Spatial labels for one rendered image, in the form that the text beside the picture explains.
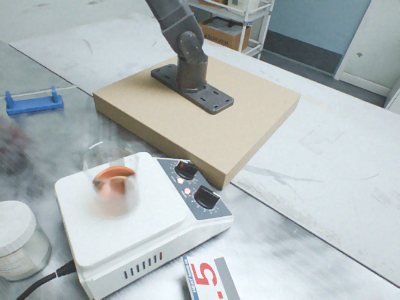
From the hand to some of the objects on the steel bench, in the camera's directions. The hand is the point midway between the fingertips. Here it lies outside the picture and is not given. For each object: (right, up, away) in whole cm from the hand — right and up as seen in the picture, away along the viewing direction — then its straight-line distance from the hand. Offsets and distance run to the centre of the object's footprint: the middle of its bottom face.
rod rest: (+6, 0, +4) cm, 8 cm away
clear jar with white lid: (+19, -23, -17) cm, 34 cm away
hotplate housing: (+32, -20, -13) cm, 40 cm away
